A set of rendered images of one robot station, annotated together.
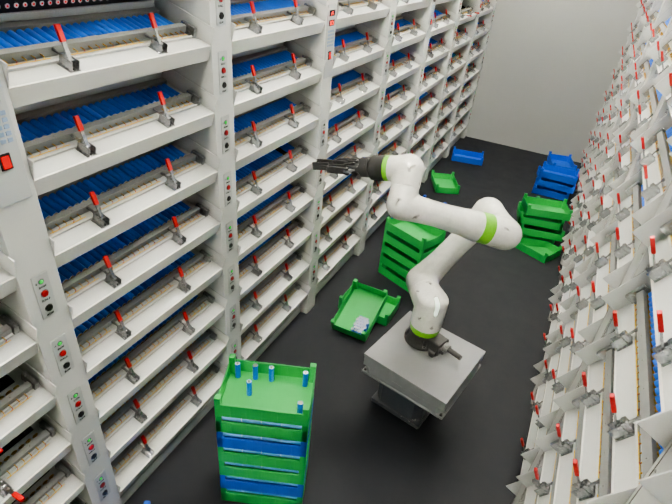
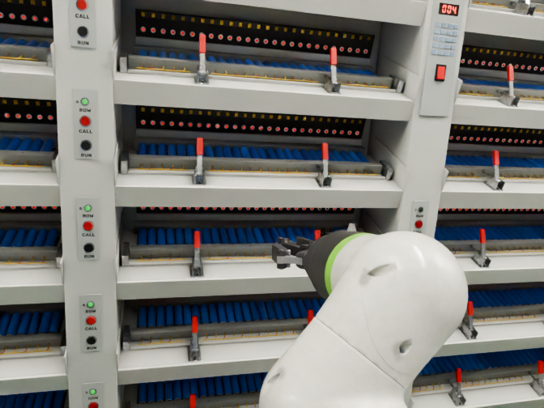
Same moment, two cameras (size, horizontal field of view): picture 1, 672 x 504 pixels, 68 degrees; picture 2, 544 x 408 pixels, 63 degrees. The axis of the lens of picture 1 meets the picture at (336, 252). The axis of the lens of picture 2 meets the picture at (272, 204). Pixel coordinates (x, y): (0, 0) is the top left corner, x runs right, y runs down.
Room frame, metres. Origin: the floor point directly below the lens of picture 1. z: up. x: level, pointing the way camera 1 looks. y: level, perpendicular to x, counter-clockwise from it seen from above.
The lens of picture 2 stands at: (1.30, -0.45, 1.28)
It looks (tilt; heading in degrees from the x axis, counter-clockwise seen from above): 13 degrees down; 52
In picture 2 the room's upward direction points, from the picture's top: 4 degrees clockwise
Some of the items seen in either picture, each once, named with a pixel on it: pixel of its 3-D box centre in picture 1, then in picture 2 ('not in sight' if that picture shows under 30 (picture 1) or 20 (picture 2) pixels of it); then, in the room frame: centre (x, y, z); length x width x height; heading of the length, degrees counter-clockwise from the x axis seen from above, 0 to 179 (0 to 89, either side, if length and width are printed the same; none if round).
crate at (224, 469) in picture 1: (267, 448); not in sight; (1.12, 0.18, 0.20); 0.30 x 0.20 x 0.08; 88
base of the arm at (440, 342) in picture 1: (433, 341); not in sight; (1.56, -0.44, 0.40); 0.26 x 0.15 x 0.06; 47
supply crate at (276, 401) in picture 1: (267, 388); not in sight; (1.12, 0.18, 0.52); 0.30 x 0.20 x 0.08; 88
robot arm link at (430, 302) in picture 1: (428, 309); not in sight; (1.61, -0.40, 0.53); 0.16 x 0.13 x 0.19; 9
